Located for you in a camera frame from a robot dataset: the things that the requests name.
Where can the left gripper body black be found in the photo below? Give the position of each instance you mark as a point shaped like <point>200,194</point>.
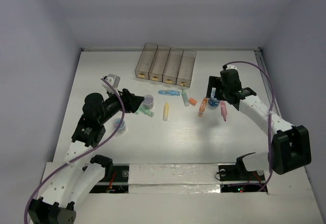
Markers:
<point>128,100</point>

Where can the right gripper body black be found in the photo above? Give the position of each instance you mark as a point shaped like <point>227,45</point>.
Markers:
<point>224,91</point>

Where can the clear jar purple clips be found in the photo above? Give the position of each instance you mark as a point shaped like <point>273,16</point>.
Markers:
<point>148,102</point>

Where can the blue round clip jar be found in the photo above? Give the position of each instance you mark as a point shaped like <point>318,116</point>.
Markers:
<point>213,102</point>

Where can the clear jar colourful clips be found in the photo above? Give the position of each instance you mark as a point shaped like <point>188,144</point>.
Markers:
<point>119,124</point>

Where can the yellow highlighter marker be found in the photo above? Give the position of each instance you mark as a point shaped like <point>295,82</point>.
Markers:
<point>166,112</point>

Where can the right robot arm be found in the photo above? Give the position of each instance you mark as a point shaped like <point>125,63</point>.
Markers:
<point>288,145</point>

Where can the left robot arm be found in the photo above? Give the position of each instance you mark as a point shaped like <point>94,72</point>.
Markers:
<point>55,199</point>

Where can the green correction tape pen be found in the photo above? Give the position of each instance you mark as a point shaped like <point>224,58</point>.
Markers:
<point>145,111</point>

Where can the orange correction tape pen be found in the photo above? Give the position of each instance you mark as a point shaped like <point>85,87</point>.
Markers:
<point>202,107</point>

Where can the pink highlighter marker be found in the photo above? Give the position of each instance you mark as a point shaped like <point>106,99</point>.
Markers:
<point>223,110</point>

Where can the orange marker cap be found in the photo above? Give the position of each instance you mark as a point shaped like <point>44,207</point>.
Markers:
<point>192,101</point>

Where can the smoked drawer box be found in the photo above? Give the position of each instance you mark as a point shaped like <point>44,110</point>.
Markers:
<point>145,61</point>
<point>186,68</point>
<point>159,62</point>
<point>172,66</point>

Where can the green highlighter marker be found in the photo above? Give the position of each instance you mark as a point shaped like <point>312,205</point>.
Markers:
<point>185,98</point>

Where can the blue correction tape pen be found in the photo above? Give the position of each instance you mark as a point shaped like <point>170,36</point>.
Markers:
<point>169,92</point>

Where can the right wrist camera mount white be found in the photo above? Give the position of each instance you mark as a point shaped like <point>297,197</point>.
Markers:
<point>229,68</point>

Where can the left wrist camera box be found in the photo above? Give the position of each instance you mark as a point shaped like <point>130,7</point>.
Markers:
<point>113,80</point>

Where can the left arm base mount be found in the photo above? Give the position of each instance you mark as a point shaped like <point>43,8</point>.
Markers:
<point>115,178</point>

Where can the silver foil front rail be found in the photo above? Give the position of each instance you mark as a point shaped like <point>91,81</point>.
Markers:
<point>183,178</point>

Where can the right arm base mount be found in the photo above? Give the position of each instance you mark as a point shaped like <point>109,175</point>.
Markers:
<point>235,178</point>

